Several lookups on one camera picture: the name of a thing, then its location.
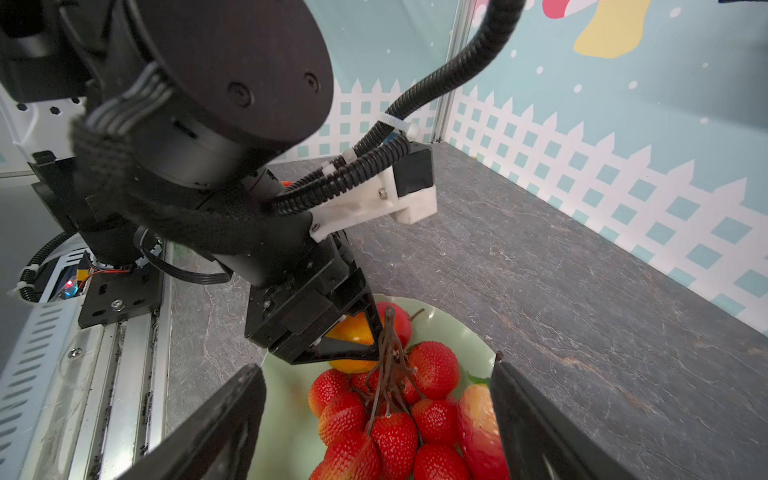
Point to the orange red fake mango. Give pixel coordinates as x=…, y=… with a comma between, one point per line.
x=354, y=329

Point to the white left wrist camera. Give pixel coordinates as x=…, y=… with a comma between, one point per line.
x=405, y=191

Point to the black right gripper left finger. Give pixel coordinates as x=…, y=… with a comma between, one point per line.
x=217, y=441

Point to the red yellow fake apple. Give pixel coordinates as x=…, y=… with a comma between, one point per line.
x=480, y=439

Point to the light green wavy fruit bowl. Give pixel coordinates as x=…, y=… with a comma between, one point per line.
x=288, y=445

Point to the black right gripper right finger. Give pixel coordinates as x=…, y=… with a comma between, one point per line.
x=539, y=441

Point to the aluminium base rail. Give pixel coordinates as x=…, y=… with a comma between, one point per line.
x=83, y=395

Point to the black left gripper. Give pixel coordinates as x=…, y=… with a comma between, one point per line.
x=291, y=314

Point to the fake strawberry bunch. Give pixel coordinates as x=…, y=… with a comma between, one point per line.
x=399, y=420

